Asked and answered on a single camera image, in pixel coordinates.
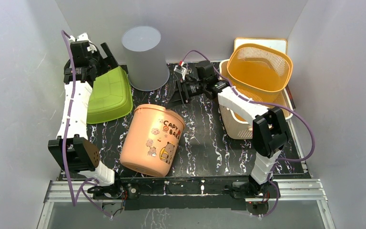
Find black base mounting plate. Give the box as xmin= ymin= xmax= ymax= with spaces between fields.
xmin=93 ymin=177 xmax=281 ymax=212

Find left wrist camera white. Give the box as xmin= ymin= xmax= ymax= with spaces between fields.
xmin=68 ymin=32 xmax=98 ymax=53

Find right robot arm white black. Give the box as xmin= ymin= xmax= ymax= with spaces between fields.
xmin=166 ymin=61 xmax=289 ymax=198

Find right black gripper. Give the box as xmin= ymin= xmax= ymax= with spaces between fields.
xmin=165 ymin=79 xmax=206 ymax=109

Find cream perforated laundry basket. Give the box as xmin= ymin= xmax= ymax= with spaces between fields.
xmin=218 ymin=59 xmax=294 ymax=139

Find green plastic tub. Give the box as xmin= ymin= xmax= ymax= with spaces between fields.
xmin=87 ymin=66 xmax=133 ymax=125

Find orange plastic bucket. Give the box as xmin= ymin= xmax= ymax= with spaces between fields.
xmin=120 ymin=104 xmax=185 ymax=177

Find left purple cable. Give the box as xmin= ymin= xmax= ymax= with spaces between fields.
xmin=60 ymin=30 xmax=114 ymax=218

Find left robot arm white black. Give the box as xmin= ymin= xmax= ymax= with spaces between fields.
xmin=48 ymin=40 xmax=123 ymax=198

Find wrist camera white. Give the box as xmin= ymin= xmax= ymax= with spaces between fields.
xmin=68 ymin=32 xmax=98 ymax=53
xmin=174 ymin=61 xmax=187 ymax=80

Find aluminium frame rail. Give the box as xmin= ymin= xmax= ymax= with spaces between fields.
xmin=37 ymin=179 xmax=335 ymax=229

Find grey plastic bucket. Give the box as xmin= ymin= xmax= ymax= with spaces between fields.
xmin=122 ymin=26 xmax=170 ymax=92

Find yellow slatted plastic basket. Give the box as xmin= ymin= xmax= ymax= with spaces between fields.
xmin=226 ymin=43 xmax=293 ymax=105

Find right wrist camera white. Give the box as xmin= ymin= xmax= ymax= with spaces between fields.
xmin=174 ymin=61 xmax=187 ymax=80

